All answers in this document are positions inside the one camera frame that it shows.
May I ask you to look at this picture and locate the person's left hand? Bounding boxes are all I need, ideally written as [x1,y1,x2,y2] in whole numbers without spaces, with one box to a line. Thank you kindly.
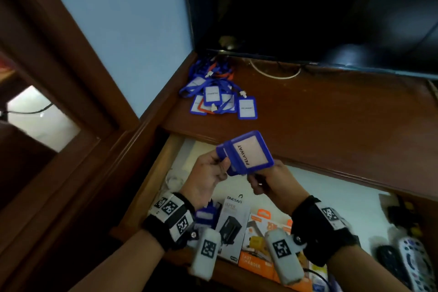
[179,150,232,212]

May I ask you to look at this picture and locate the person's right hand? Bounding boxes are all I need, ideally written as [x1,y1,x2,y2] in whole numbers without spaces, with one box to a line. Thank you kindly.
[247,160,310,215]

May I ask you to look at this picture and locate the white cable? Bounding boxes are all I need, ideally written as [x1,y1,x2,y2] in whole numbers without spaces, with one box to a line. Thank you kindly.
[164,168,189,193]

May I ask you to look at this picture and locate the stack of stored blue badges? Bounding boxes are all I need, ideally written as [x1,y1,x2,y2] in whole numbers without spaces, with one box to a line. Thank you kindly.
[194,199,221,231]

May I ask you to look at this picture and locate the blue badge holder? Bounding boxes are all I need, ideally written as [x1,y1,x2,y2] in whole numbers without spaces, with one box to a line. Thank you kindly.
[215,130,274,177]

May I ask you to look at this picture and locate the white charger box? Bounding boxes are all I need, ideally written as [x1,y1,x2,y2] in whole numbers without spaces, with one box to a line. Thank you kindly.
[215,195,251,264]

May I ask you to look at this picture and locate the wooden drawer with white bottom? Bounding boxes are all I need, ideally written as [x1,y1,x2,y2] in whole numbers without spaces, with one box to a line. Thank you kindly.
[109,134,438,292]

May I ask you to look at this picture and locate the pile of blue ID lanyards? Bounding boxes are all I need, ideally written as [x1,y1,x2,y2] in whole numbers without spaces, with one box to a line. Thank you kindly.
[178,57,258,120]

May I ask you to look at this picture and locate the white cream tube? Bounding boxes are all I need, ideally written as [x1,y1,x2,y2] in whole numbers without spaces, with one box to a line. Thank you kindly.
[309,264,329,292]

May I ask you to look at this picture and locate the black plug adapter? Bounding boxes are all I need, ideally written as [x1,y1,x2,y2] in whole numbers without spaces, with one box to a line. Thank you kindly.
[388,206,411,224]

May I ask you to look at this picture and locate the wide black remote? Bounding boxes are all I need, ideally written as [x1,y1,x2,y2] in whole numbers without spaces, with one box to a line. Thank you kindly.
[375,244,411,289]

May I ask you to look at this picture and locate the small yellow flashlight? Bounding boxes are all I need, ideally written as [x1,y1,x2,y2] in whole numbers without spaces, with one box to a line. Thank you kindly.
[403,201,423,238]

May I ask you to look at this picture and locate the large white remote control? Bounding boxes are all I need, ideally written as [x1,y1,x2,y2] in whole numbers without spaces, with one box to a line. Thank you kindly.
[397,237,437,292]

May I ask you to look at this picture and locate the person's left forearm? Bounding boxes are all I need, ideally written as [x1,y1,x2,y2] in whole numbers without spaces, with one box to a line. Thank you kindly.
[68,230,165,292]

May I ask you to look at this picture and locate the black right wristband with markers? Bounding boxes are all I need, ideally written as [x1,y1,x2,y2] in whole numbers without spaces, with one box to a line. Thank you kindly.
[291,196,360,267]

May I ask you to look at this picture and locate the black wristband with markers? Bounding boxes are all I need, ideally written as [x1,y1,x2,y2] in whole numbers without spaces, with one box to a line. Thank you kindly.
[143,192,196,251]
[291,196,360,267]

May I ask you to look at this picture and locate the black left wristband with markers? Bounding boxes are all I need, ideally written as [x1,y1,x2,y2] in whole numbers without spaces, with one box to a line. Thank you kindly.
[143,192,196,251]

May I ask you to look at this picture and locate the black television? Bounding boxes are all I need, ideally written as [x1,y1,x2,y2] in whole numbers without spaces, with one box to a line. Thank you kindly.
[181,0,438,78]

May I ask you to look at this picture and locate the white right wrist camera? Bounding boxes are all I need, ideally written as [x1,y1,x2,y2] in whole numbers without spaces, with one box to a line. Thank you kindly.
[264,228,307,286]

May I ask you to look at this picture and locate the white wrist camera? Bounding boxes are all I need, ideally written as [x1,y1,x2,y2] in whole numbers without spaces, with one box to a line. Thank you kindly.
[190,228,221,282]
[264,228,307,286]

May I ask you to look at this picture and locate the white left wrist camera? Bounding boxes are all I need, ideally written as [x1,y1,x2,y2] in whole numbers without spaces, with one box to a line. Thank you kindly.
[190,228,221,282]

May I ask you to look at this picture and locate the black right camera cable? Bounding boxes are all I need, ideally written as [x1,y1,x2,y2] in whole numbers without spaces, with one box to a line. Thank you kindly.
[302,267,329,292]

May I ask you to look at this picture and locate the thin beige cable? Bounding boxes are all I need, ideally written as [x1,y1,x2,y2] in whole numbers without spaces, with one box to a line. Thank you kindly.
[249,59,302,80]

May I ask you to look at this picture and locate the thin black cord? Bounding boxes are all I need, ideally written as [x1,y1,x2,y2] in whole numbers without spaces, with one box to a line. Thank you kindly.
[0,103,54,116]

